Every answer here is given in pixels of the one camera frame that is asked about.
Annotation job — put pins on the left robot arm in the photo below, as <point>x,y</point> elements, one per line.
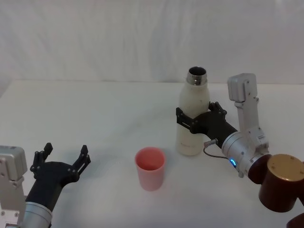
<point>13,161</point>

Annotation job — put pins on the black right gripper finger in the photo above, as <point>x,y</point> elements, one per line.
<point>186,121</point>
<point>217,108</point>

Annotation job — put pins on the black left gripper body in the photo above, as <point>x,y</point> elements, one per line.
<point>50,175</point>

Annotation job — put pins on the white table cloth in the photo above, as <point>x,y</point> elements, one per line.
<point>107,114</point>

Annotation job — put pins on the cream vacuum bottle steel neck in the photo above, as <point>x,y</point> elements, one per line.
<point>191,99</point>

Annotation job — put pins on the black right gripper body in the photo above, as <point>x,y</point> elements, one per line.
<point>213,126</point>

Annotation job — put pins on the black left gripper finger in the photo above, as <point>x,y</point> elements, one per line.
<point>83,160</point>
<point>40,158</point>

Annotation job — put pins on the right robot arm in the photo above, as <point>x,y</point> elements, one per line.
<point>280,173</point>

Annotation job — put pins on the white curtain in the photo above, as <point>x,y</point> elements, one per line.
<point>118,35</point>

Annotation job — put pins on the pink plastic cup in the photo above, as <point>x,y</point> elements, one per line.
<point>150,171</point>

